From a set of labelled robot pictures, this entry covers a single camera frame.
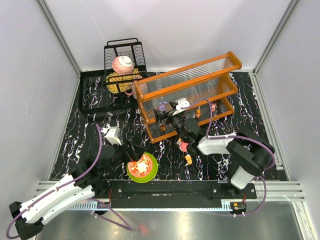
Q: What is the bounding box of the purple bunny toy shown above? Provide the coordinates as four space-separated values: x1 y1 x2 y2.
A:
156 101 168 113

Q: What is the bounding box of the small orange figure toy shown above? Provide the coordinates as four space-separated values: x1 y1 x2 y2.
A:
184 154 193 165

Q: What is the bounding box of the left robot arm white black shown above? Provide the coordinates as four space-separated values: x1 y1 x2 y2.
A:
9 141 146 240

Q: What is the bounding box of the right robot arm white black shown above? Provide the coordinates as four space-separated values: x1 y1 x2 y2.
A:
153 98 276 190

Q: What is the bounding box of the brown figure toy on shelf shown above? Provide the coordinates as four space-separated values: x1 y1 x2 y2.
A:
159 124 166 132

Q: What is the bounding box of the orange figure toy on shelf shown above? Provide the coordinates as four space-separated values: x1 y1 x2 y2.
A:
194 108 202 119

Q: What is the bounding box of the orange clear display shelf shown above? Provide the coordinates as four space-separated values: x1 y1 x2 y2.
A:
134 51 242 144

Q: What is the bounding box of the pink flamingo toy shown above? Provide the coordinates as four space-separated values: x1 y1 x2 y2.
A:
176 138 189 153

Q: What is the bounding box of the green bowl red pattern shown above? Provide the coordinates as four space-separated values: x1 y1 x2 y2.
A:
126 152 158 184

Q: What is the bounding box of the pink pig toy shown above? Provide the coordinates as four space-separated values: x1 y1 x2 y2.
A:
211 103 217 112

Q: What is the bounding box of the black marble pattern mat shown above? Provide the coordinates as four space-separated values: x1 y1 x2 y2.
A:
49 71 268 181

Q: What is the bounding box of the pink mug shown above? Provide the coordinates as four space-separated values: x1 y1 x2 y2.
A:
124 85 137 99

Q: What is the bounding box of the yellow patterned bowl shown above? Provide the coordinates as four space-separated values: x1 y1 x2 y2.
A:
105 68 142 94

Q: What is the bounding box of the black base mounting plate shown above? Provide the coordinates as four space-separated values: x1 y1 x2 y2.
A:
108 180 257 211

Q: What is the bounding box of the pink patterned bowl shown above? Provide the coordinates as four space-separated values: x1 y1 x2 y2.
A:
111 55 134 75

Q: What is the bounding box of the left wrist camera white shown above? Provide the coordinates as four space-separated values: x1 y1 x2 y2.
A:
101 126 122 146

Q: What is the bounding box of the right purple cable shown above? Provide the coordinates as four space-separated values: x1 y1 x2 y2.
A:
183 98 276 217

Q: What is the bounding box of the black wire dish rack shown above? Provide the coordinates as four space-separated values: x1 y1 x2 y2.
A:
78 37 147 116

